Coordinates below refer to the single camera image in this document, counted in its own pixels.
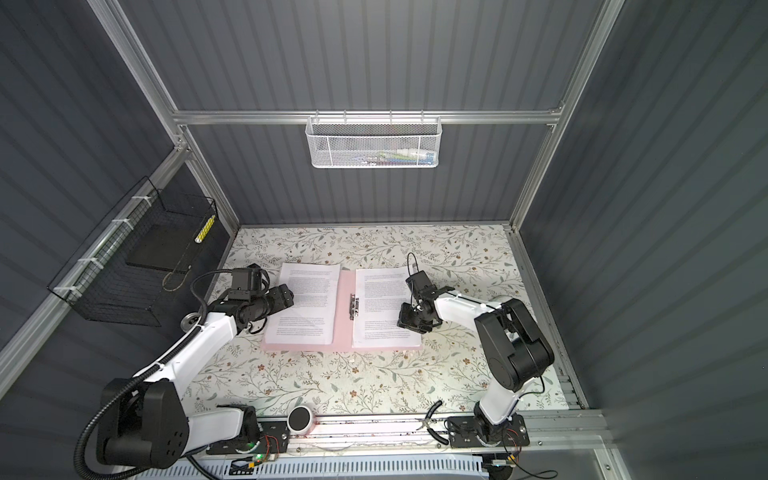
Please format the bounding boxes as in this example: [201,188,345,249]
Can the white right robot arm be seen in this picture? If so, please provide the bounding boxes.
[397,271,555,446]

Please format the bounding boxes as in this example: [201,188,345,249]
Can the black handled pliers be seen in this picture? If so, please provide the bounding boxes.
[418,400,450,446]

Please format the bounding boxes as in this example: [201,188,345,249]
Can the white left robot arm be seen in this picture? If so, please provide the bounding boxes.
[74,264,294,479]

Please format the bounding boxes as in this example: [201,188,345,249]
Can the black wire mesh basket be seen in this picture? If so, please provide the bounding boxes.
[48,179,218,327]

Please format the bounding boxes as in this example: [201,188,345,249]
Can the printed white paper sheet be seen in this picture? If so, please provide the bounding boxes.
[263,263,340,347]

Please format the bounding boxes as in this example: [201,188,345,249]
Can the white beverage can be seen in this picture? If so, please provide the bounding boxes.
[180,312,200,334]

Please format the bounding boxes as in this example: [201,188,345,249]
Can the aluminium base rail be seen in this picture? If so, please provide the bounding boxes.
[125,410,607,457]

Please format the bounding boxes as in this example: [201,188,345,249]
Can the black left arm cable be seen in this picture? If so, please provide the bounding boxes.
[73,269,241,480]

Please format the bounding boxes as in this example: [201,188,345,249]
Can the white wire mesh basket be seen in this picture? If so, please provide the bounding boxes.
[305,118,443,169]

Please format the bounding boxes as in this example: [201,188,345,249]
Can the pink file folder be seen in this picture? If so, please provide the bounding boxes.
[261,267,403,353]

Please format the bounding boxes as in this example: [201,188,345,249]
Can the white perforated vent strip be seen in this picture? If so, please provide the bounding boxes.
[134,454,490,480]

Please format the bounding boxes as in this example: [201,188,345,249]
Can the silver metal folder clip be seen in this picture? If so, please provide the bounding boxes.
[348,294,360,321]

